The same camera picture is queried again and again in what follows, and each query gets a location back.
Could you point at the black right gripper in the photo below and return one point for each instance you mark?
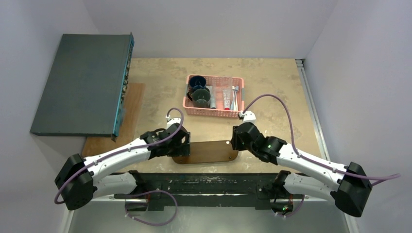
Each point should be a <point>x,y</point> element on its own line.
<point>235,141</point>

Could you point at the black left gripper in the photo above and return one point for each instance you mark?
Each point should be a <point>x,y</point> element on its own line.
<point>182,150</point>

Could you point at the oval dark wooden tray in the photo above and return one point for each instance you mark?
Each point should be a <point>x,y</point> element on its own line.
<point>208,152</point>

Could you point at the dark green grey mug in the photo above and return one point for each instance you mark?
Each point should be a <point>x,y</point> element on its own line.
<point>200,98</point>

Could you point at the navy blue mug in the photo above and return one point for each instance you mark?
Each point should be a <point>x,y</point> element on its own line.
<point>197,82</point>

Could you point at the white grey toothpaste tube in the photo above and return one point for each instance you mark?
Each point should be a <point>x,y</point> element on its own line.
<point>212,101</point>

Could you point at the clear crystal toothbrush holder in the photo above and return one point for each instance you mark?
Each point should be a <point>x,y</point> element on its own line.
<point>222,83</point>

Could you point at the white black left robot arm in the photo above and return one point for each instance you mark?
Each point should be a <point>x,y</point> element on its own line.
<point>82,179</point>

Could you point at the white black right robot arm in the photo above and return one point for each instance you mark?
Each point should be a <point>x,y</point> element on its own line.
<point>344,185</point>

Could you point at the white red toothpaste tube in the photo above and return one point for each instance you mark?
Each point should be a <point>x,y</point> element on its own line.
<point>227,93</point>

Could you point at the light wooden base board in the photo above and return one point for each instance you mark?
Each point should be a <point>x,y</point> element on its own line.
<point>133,101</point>

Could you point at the dark grey shelf board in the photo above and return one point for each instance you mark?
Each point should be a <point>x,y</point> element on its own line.
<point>86,87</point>

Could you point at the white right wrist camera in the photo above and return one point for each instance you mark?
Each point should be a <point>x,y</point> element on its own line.
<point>247,116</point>

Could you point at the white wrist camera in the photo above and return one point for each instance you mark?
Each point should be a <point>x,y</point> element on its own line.
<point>172,120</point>
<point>247,116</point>

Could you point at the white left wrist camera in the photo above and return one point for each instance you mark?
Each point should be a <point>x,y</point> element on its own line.
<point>172,120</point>

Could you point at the aluminium frame rail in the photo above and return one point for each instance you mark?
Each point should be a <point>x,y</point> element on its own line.
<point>312,110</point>

